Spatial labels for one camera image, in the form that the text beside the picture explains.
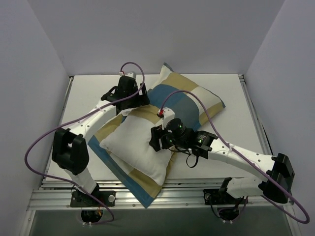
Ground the purple cable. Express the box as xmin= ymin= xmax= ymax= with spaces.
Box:
xmin=157 ymin=90 xmax=310 ymax=224
xmin=24 ymin=62 xmax=145 ymax=225

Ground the white pillow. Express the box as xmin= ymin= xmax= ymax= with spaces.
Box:
xmin=99 ymin=116 xmax=172 ymax=185

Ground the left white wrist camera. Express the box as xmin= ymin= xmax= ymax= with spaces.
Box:
xmin=119 ymin=71 xmax=136 ymax=79

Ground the checked blue beige pillowcase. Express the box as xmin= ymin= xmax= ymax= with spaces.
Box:
xmin=88 ymin=61 xmax=226 ymax=209

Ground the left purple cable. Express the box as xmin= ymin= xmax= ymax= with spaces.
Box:
xmin=24 ymin=62 xmax=145 ymax=225

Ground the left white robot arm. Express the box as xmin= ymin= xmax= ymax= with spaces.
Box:
xmin=52 ymin=72 xmax=149 ymax=206

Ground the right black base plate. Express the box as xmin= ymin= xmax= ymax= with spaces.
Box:
xmin=203 ymin=188 xmax=246 ymax=205

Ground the thin black cable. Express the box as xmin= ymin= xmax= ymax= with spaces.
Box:
xmin=174 ymin=146 xmax=200 ymax=169

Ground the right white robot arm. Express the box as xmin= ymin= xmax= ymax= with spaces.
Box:
xmin=149 ymin=118 xmax=295 ymax=204

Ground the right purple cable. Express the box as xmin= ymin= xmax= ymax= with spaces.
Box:
xmin=157 ymin=90 xmax=310 ymax=224

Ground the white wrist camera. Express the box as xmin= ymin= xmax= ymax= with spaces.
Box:
xmin=119 ymin=71 xmax=136 ymax=79
xmin=156 ymin=107 xmax=175 ymax=129

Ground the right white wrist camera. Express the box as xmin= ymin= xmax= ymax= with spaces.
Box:
xmin=156 ymin=107 xmax=175 ymax=129

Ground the aluminium rail frame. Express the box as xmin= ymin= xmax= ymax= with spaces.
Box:
xmin=19 ymin=73 xmax=302 ymax=236

